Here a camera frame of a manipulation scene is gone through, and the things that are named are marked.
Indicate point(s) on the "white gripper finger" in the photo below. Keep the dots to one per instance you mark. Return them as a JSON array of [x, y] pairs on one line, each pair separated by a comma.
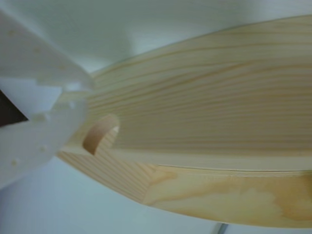
[[36, 56], [44, 141]]

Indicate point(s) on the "light wooden box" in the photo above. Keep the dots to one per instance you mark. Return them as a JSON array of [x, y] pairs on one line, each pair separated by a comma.
[[195, 97]]

